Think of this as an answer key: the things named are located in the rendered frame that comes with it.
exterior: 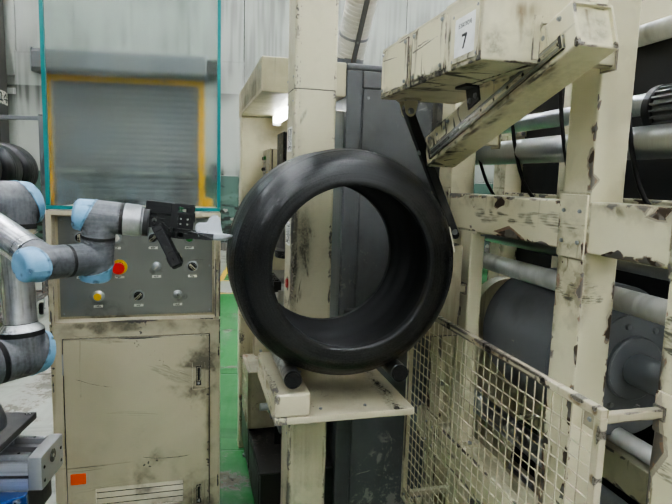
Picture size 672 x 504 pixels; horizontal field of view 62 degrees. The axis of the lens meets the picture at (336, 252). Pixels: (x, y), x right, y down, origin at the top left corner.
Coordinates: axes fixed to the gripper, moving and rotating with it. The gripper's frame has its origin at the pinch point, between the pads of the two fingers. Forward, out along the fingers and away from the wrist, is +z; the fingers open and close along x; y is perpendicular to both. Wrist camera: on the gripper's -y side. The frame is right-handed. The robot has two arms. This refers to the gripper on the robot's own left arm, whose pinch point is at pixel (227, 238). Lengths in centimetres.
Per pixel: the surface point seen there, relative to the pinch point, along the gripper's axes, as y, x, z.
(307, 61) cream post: 52, 26, 19
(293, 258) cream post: -6.2, 27.1, 22.2
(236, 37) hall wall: 289, 926, 39
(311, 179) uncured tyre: 16.8, -12.0, 16.8
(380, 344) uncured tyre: -21.3, -11.8, 39.3
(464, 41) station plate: 49, -29, 42
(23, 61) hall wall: 191, 980, -320
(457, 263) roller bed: -2, 20, 74
